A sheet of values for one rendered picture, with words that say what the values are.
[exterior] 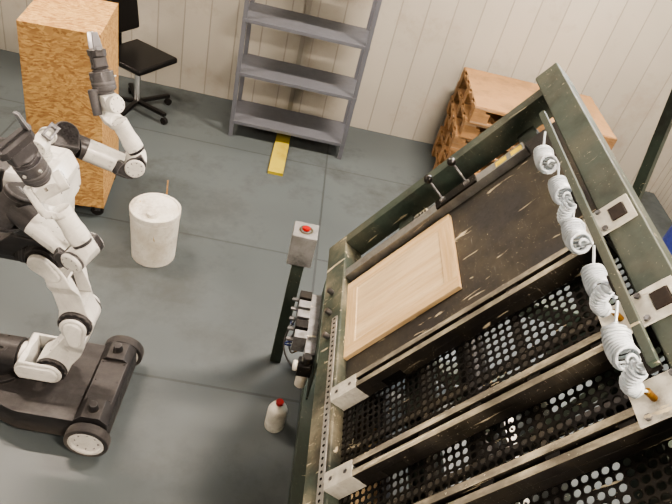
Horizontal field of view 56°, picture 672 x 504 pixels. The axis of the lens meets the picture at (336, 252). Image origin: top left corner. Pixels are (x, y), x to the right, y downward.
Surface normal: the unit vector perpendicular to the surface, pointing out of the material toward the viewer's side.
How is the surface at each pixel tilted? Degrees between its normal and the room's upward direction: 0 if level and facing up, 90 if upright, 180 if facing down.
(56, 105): 90
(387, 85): 90
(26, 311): 0
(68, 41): 90
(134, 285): 0
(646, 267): 58
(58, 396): 0
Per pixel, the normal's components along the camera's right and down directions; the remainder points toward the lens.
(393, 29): -0.04, 0.62
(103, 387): 0.22, -0.76
